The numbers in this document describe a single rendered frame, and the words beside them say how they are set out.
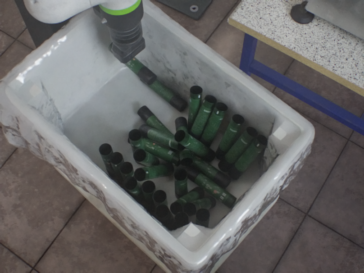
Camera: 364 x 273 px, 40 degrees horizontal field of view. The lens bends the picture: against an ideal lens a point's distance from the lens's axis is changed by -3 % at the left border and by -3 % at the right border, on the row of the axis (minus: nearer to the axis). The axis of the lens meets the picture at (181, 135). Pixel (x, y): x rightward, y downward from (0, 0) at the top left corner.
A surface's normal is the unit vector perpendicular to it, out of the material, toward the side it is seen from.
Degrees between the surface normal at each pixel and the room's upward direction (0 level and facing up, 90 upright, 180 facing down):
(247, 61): 90
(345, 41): 0
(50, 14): 87
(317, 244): 0
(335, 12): 90
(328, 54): 0
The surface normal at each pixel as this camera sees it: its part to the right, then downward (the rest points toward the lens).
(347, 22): -0.55, 0.76
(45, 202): -0.02, -0.41
